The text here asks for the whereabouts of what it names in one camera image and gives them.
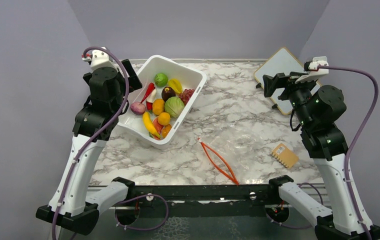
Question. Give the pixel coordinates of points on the small yellow notebook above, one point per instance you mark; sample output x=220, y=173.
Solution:
x=285, y=156

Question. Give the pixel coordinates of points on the purple onion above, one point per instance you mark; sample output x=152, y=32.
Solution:
x=138, y=108

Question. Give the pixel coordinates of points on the clear zip top bag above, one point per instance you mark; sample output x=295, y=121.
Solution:
x=239, y=154

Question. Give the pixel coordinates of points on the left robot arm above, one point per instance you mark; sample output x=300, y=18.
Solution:
x=71, y=207

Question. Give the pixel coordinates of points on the small orange fake fruit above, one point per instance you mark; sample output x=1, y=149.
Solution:
x=165, y=130

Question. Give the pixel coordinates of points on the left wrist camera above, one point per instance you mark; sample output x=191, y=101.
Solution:
x=99, y=59

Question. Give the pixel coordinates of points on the white garlic fake food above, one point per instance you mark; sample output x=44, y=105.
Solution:
x=152, y=96

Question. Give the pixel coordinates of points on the red chili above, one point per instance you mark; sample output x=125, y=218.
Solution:
x=151, y=87

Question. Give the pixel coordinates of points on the red chili pepper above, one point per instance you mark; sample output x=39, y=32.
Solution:
x=149, y=106

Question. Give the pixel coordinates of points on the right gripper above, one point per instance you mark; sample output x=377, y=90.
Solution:
x=281, y=80

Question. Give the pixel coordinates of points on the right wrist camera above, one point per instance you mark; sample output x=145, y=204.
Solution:
x=314, y=70

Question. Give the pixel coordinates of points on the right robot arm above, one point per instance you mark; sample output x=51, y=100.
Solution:
x=345, y=219

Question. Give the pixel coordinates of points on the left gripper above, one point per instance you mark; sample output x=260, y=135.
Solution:
x=133, y=82

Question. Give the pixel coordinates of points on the dark purple fruit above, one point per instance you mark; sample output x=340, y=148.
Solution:
x=167, y=92

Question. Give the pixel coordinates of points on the small green lime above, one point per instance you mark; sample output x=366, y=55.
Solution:
x=161, y=80

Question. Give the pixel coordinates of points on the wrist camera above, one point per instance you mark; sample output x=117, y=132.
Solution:
x=99, y=59
x=314, y=70

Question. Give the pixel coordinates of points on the yellow bell pepper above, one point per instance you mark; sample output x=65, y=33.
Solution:
x=176, y=85

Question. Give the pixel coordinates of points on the yellow lemon fake fruit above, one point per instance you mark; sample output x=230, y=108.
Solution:
x=164, y=118

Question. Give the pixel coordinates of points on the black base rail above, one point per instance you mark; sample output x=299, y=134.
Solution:
x=196, y=201

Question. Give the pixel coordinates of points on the red grapes bunch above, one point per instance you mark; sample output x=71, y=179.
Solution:
x=186, y=95

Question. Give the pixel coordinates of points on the green cabbage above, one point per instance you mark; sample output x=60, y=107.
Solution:
x=174, y=106

